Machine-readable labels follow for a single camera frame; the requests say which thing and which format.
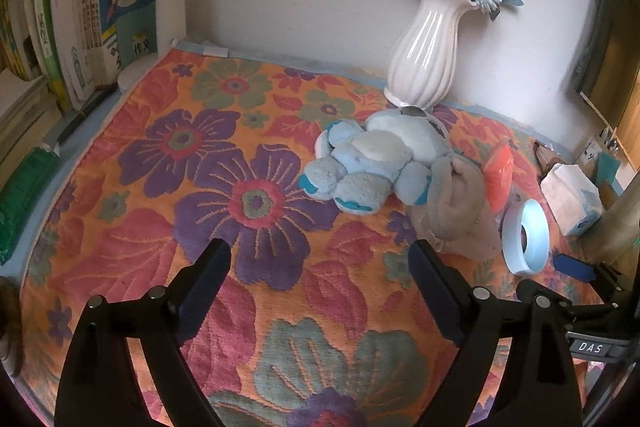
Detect orange-red packet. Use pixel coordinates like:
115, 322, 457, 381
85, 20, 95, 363
481, 141, 516, 214

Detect pale blue ring-shaped roll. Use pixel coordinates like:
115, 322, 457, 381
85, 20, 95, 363
501, 199, 551, 276

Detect tissue pack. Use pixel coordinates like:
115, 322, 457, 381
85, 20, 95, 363
540, 162, 604, 236

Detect grey rabbit plush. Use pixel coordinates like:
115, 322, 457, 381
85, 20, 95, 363
412, 154, 503, 262

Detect row of books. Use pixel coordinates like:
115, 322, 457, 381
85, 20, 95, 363
0, 0, 166, 168

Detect dark framed panel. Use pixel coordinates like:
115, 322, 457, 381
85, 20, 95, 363
575, 0, 640, 142

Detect white ribbed vase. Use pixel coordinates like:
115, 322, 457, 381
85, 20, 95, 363
384, 0, 481, 110

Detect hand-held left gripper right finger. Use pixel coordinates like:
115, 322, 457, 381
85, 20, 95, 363
407, 239, 586, 427

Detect light blue teddy plush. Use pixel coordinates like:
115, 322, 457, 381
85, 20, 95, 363
299, 107, 453, 215

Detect white box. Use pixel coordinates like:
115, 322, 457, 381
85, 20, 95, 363
155, 0, 189, 58

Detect small brown object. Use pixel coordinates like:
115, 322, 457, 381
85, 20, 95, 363
534, 141, 568, 170

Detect floral tablecloth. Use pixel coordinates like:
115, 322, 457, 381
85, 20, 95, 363
20, 44, 621, 427

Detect black pen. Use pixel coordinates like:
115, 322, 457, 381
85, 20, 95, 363
57, 94, 118, 145

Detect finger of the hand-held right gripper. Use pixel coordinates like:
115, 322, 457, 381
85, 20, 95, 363
554, 253, 632, 315

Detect teal card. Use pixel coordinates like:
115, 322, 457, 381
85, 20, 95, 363
596, 153, 622, 184

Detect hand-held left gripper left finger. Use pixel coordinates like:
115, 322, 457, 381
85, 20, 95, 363
55, 239, 233, 427

